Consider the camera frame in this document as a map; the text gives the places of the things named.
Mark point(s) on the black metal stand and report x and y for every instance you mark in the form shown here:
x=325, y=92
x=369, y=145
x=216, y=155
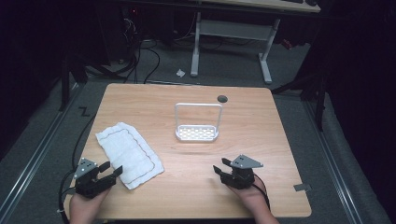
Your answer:
x=319, y=102
x=64, y=81

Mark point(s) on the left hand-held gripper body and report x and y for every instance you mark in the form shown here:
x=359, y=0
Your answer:
x=90, y=183

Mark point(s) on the person's right hand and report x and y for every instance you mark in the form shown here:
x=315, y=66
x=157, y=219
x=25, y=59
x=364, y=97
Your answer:
x=250, y=196

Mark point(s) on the metal floor rail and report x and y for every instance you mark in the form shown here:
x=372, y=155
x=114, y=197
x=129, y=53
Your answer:
x=34, y=155
x=334, y=161

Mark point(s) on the person's left hand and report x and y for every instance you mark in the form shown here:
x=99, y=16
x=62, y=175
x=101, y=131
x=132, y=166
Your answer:
x=85, y=207

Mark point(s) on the grey tape strip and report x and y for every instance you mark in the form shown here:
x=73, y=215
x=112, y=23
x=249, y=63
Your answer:
x=302, y=187

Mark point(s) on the dark computer tower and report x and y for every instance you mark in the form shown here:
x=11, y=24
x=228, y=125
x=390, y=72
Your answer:
x=123, y=31

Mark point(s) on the white towel with stitched border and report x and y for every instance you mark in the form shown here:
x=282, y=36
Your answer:
x=130, y=154

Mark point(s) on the white paper scrap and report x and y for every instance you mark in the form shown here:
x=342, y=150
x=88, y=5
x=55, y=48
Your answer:
x=180, y=73

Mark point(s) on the desk with white legs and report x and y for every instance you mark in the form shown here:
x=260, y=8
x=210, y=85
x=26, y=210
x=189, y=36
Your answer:
x=232, y=31

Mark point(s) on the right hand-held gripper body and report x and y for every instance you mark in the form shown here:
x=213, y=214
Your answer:
x=240, y=174

